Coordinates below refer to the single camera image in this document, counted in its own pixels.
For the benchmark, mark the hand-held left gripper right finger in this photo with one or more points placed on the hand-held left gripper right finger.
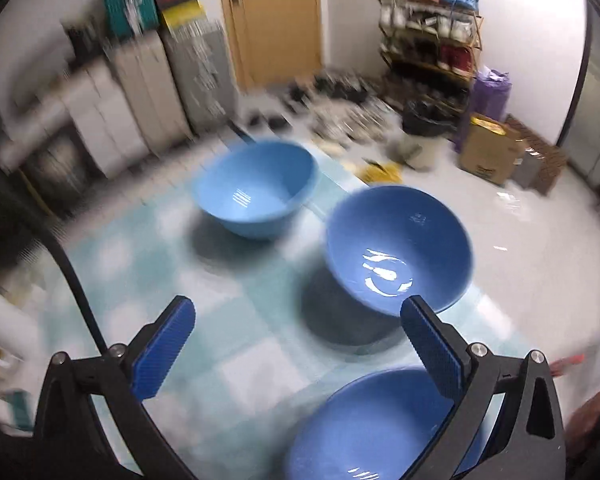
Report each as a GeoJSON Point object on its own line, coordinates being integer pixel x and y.
{"type": "Point", "coordinates": [432, 347]}

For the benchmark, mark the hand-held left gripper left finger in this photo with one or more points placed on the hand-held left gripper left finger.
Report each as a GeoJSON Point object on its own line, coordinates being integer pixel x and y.
{"type": "Point", "coordinates": [165, 345]}

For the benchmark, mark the blue bowl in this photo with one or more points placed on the blue bowl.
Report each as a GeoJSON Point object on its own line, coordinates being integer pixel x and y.
{"type": "Point", "coordinates": [255, 185]}
{"type": "Point", "coordinates": [370, 435]}
{"type": "Point", "coordinates": [395, 245]}

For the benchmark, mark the checked teal tablecloth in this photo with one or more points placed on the checked teal tablecloth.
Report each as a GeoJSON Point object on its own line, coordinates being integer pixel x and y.
{"type": "Point", "coordinates": [240, 320]}

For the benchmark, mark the yellow plastic bag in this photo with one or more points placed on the yellow plastic bag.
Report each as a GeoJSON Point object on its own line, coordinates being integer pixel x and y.
{"type": "Point", "coordinates": [380, 171]}

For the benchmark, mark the cardboard box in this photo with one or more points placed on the cardboard box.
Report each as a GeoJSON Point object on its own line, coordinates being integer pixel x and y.
{"type": "Point", "coordinates": [490, 150]}

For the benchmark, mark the white bin with black liner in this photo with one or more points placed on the white bin with black liner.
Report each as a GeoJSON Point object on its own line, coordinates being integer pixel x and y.
{"type": "Point", "coordinates": [425, 135]}

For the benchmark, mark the purple plastic bag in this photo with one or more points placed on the purple plastic bag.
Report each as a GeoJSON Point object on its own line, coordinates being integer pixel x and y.
{"type": "Point", "coordinates": [485, 105]}

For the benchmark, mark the white drawer cabinet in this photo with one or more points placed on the white drawer cabinet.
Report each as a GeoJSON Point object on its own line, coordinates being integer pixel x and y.
{"type": "Point", "coordinates": [80, 110]}

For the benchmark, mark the beige suitcase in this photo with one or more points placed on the beige suitcase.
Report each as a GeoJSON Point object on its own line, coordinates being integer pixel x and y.
{"type": "Point", "coordinates": [150, 90]}

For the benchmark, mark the pile of scattered shoes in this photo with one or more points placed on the pile of scattered shoes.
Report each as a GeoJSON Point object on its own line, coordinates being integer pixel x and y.
{"type": "Point", "coordinates": [340, 105]}

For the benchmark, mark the silver suitcase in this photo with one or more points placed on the silver suitcase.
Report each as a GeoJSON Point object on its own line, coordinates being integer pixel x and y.
{"type": "Point", "coordinates": [200, 75]}

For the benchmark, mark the metal shoe rack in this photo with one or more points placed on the metal shoe rack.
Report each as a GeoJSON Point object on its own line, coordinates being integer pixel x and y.
{"type": "Point", "coordinates": [475, 45]}

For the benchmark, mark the shoe rack with shoes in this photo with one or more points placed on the shoe rack with shoes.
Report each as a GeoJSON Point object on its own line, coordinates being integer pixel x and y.
{"type": "Point", "coordinates": [430, 25]}

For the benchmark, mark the yellow flat box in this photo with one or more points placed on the yellow flat box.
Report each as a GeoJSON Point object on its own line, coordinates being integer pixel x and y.
{"type": "Point", "coordinates": [182, 14]}

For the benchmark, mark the wooden door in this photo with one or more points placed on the wooden door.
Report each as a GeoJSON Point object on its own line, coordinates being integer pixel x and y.
{"type": "Point", "coordinates": [275, 20]}

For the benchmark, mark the glass door with black frame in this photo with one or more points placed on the glass door with black frame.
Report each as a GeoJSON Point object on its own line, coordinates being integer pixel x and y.
{"type": "Point", "coordinates": [597, 110]}

